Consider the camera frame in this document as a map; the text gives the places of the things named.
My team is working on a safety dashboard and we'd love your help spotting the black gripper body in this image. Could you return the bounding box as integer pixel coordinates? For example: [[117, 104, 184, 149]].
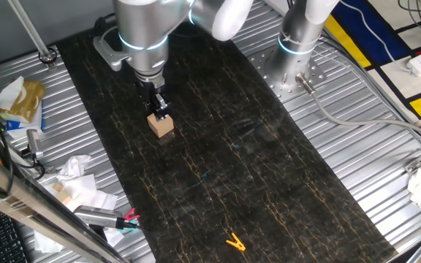
[[139, 80, 166, 104]]

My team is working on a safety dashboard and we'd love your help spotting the light wooden cube block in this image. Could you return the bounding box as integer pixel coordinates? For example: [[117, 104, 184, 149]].
[[146, 112, 175, 139]]

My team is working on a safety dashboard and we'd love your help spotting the small wooden block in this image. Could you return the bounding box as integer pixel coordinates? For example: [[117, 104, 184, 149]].
[[55, 190, 73, 206]]

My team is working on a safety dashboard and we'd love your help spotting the colour block pattern cloth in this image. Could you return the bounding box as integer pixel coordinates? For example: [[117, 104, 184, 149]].
[[323, 0, 421, 121]]

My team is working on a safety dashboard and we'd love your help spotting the black marble pattern mat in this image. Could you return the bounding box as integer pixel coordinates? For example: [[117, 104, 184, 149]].
[[56, 3, 398, 263]]

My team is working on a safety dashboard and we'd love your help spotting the crumpled white tissue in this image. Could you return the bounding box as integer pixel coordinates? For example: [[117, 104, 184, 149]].
[[56, 154, 91, 182]]

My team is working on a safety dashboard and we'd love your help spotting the white paper sheet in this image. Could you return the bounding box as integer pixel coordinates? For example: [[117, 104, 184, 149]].
[[33, 173, 124, 254]]

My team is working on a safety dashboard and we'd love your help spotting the red clip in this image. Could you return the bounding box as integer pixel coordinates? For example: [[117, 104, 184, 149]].
[[123, 207, 141, 222]]

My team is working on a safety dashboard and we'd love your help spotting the teal clip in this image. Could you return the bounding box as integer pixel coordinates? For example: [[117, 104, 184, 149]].
[[118, 215, 140, 232]]

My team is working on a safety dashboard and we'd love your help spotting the blue and white tissue pack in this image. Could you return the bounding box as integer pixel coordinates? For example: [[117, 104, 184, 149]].
[[0, 104, 45, 140]]

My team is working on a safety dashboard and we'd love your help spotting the aluminium pole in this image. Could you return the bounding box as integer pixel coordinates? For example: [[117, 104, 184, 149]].
[[7, 0, 58, 70]]

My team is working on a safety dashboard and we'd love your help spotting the white tissue sheet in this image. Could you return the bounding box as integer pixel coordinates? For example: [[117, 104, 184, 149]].
[[0, 75, 26, 111]]

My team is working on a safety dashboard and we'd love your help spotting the yellow clothespin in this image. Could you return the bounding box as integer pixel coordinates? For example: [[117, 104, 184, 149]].
[[225, 232, 246, 252]]

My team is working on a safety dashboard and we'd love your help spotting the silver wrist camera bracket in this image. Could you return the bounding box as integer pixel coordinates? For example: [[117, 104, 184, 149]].
[[92, 34, 134, 72]]

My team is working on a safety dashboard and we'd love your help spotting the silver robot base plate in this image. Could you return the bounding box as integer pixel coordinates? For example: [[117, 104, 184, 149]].
[[249, 45, 328, 104]]

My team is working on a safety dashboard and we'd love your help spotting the small silver camera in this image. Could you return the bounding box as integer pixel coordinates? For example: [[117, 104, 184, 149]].
[[26, 129, 45, 160]]

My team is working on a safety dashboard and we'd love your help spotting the aluminium frame beam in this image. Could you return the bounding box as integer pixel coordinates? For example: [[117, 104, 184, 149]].
[[0, 144, 131, 263]]

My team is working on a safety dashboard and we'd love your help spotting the thick grey cable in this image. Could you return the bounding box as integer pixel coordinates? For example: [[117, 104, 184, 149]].
[[295, 72, 421, 145]]

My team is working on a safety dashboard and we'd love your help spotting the thin cable bundle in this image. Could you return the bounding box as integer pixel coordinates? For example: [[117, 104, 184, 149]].
[[318, 34, 421, 147]]

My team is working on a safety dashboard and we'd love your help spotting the thin white cable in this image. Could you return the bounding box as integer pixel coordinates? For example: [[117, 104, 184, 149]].
[[340, 0, 413, 72]]

